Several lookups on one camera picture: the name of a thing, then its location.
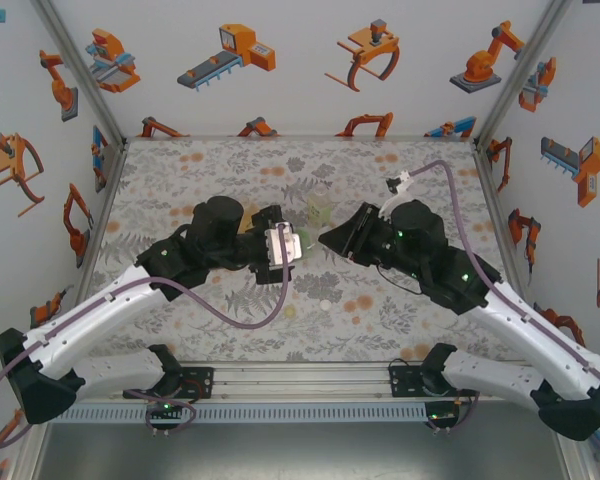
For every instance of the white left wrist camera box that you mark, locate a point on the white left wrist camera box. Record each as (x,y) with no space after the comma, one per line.
(282,247)

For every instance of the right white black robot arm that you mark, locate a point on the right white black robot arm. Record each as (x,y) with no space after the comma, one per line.
(530,325)

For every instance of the aluminium frame post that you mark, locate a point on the aluminium frame post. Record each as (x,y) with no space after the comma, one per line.
(85,75)
(505,100)

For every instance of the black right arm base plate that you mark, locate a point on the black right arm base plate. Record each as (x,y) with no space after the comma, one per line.
(402,382)

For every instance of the yellow bottle cap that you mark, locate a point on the yellow bottle cap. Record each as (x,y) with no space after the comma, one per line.
(290,312)

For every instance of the orange label tea bottle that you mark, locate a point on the orange label tea bottle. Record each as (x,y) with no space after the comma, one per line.
(251,216)

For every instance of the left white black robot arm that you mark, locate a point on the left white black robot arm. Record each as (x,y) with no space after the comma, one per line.
(90,310)

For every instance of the aluminium side frame rail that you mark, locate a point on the aluminium side frame rail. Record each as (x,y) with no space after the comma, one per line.
(96,225)
(497,200)

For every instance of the small bright green bottle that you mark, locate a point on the small bright green bottle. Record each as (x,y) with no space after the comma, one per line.
(307,240)

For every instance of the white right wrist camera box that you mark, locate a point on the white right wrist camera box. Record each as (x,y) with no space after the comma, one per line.
(397,200)

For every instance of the floral patterned tablecloth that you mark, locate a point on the floral patterned tablecloth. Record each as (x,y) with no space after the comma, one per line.
(300,165)

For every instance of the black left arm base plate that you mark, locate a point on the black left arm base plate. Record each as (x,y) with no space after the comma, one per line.
(202,382)

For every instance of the aluminium frame leg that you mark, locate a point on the aluminium frame leg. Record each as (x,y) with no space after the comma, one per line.
(27,450)
(575,462)

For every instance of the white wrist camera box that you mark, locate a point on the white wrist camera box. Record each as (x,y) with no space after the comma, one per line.
(397,200)
(282,247)

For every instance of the aluminium front frame rail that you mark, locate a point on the aluminium front frame rail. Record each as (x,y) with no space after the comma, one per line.
(300,382)

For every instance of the grey metal lower panel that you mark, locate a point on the grey metal lower panel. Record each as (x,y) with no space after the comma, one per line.
(300,455)

